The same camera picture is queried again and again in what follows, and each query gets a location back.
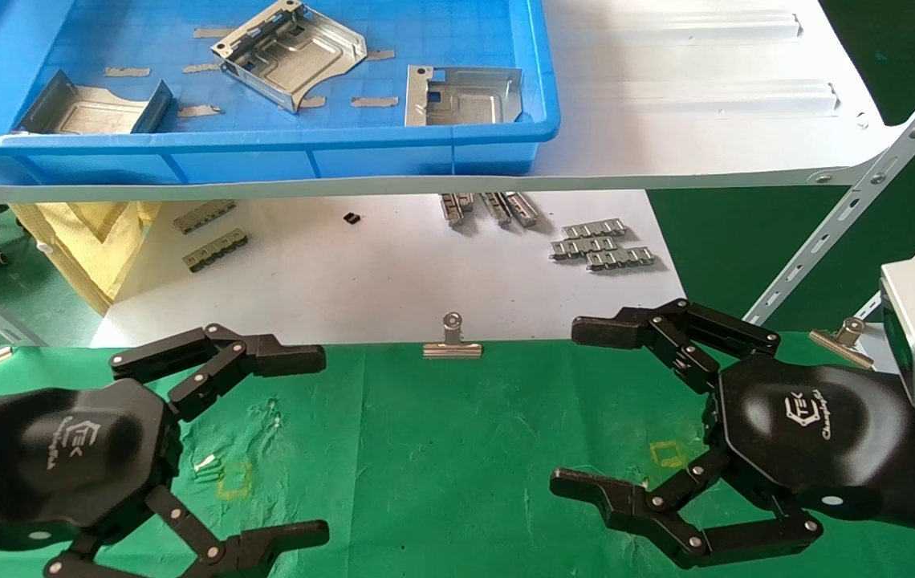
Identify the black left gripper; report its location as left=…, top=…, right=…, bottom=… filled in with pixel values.
left=0, top=324, right=331, bottom=578

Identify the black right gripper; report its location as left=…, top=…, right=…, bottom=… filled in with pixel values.
left=550, top=299, right=915, bottom=570

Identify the silver sheet metal bracket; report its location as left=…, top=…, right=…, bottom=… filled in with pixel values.
left=211, top=0, right=368, bottom=114
left=405, top=66, right=523, bottom=128
left=16, top=71, right=174, bottom=135

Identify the grey connector strip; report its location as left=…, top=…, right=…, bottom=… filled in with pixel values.
left=183, top=229, right=250, bottom=274
left=173, top=201, right=237, bottom=235

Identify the green table cloth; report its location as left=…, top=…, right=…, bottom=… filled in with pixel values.
left=0, top=333, right=915, bottom=578

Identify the yellow cloth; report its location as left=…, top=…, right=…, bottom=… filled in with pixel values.
left=10, top=201, right=161, bottom=315

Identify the blue plastic bin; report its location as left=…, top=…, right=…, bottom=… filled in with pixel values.
left=0, top=0, right=561, bottom=187

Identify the white shelf board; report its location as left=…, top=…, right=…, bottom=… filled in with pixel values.
left=0, top=0, right=900, bottom=204

